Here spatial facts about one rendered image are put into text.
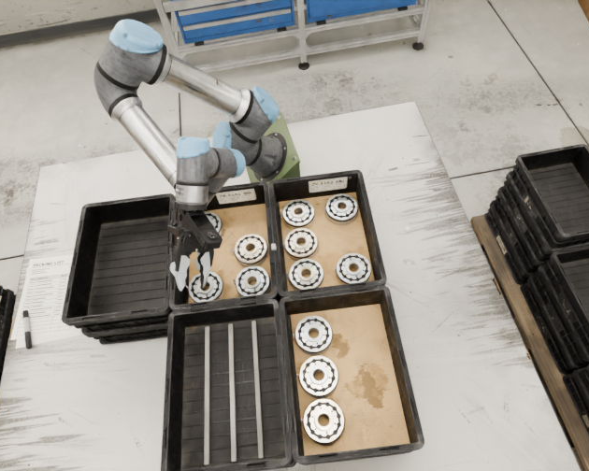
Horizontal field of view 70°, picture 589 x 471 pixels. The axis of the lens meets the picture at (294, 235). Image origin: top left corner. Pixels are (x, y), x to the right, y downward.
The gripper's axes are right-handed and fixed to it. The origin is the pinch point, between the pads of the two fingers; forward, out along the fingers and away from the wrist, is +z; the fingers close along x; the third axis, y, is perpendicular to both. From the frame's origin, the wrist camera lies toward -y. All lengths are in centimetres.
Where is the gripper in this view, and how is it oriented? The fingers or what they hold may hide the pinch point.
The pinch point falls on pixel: (193, 284)
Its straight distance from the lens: 107.1
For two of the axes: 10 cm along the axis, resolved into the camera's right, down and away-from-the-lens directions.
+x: -7.3, 0.8, -6.8
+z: -0.8, 9.8, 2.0
